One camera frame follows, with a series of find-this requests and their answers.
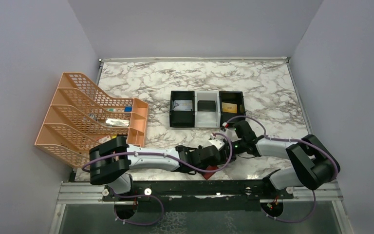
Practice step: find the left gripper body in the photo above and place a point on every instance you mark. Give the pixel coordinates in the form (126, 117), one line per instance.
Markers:
(221, 154)

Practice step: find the red card holder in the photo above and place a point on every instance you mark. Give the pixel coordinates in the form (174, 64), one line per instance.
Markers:
(207, 175)

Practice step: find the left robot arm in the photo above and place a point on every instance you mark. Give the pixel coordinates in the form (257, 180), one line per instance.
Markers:
(110, 161)

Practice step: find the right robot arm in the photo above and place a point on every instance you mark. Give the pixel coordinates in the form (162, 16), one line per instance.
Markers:
(312, 164)

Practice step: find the gold card in bin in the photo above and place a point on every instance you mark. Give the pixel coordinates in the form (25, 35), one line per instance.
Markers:
(229, 107)

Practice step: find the black card in bin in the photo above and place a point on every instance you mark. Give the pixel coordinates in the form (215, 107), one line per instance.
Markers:
(206, 106)

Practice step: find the silver card in bin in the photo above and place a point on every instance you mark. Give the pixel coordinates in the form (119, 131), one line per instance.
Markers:
(182, 105)

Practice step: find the white middle bin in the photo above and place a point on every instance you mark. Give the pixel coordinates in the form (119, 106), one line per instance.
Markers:
(207, 119)

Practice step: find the right black bin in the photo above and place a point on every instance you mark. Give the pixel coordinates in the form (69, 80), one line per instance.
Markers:
(232, 97)

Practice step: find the black bin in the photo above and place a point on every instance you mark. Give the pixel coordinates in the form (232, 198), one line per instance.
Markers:
(232, 97)
(182, 119)

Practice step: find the left black bin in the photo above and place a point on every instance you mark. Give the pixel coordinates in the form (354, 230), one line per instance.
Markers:
(182, 119)

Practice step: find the silver foil packet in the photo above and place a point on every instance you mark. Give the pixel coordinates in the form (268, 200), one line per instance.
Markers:
(117, 122)

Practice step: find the orange plastic file organizer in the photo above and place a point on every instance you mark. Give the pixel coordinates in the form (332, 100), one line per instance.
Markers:
(75, 120)

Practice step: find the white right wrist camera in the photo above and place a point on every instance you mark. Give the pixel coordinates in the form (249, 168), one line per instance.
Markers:
(224, 129)

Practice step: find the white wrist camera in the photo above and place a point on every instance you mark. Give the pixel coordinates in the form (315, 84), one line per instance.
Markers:
(218, 143)
(224, 129)

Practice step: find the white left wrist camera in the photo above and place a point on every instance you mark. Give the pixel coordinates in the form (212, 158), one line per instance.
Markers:
(218, 143)

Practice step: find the black mounting rail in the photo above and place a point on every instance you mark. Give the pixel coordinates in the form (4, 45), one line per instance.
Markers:
(195, 196)

